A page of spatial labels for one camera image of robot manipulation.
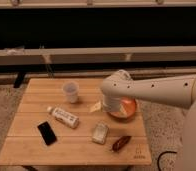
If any translucent plastic cup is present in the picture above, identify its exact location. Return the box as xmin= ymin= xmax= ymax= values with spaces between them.
xmin=62 ymin=82 xmax=79 ymax=103

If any orange ceramic bowl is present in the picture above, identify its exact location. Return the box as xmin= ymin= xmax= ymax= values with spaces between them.
xmin=107 ymin=98 xmax=137 ymax=120

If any black smartphone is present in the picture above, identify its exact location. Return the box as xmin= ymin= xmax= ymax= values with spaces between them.
xmin=37 ymin=122 xmax=57 ymax=145

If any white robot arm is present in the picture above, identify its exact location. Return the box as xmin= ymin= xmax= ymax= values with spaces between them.
xmin=100 ymin=70 xmax=196 ymax=171

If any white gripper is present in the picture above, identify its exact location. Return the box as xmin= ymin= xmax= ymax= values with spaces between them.
xmin=102 ymin=96 xmax=127 ymax=117

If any black cable on floor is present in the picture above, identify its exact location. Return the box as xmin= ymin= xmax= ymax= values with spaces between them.
xmin=156 ymin=150 xmax=178 ymax=171

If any white plastic bottle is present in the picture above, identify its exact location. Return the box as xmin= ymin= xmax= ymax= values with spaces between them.
xmin=47 ymin=106 xmax=79 ymax=129

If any wooden table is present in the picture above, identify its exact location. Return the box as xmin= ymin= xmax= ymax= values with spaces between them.
xmin=0 ymin=78 xmax=152 ymax=165

